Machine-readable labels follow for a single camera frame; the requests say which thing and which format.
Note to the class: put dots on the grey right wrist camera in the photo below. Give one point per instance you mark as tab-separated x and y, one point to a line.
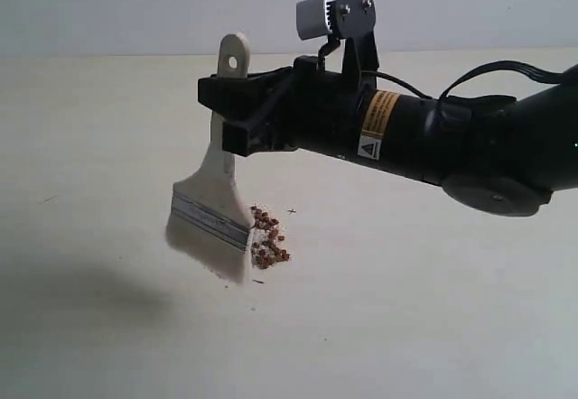
340	18

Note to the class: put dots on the white paint brush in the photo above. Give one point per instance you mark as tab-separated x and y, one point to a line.
208	220

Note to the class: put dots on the pile of brown pellets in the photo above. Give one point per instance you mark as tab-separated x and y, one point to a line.
268	238

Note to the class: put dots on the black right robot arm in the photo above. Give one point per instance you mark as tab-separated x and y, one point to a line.
495	153

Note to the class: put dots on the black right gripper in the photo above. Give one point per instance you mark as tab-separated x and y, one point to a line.
320	111

